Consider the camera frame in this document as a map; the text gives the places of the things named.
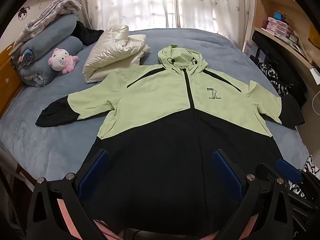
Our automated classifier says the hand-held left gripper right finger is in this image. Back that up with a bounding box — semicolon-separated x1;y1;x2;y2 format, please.
212;149;295;240

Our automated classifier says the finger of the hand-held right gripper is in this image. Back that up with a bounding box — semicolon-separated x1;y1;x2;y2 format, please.
275;159;304;183
255;163;278;180

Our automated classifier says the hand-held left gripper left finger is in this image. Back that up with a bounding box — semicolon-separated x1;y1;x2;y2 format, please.
26;149;110;240

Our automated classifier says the green and black hooded jacket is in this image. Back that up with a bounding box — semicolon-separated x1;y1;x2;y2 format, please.
35;44;305;233

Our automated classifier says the black white patterned cloth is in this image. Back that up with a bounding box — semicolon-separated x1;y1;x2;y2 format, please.
287;154;320;196
257;62;287;97

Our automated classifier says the bed with blue sheet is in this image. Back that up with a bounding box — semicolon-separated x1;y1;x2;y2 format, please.
0;27;313;183

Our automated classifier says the pink cloth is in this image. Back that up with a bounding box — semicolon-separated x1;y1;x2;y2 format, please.
55;197;250;240

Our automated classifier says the white paper sheet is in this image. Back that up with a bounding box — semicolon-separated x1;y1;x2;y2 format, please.
309;65;320;85

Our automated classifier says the black bag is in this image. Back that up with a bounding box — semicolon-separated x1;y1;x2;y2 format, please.
251;31;308;107

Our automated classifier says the pink cat plush toy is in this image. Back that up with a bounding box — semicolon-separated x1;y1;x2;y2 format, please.
48;47;79;75

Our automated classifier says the white puffer jacket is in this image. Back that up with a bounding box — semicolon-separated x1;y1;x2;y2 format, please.
82;25;150;84

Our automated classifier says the white cardboard box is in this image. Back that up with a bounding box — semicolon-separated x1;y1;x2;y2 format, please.
244;40;260;58

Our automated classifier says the wooden headboard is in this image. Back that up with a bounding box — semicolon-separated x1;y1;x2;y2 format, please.
0;42;23;117

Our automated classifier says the yellow paper bag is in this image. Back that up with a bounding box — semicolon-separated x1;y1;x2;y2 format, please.
308;24;320;46

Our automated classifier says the stack of pink boxes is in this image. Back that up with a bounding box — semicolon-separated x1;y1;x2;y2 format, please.
266;16;293;38

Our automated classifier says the rolled blue blanket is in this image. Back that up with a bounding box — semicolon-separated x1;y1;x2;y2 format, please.
11;14;84;88

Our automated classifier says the wooden shelf unit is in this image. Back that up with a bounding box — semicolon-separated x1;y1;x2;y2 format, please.
242;0;320;85

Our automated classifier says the folded floral quilt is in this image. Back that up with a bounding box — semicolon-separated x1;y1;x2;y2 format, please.
12;0;83;48

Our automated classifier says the white printed curtain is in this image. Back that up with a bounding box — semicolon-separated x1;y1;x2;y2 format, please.
176;0;258;50
75;0;178;34

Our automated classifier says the white cable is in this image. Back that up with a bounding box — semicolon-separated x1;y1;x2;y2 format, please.
311;90;320;121

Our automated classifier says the black cable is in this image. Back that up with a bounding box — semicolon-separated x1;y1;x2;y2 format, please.
5;177;27;240

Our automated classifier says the cartoon face wall sticker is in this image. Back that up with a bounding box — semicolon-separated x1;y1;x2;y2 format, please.
17;5;32;21

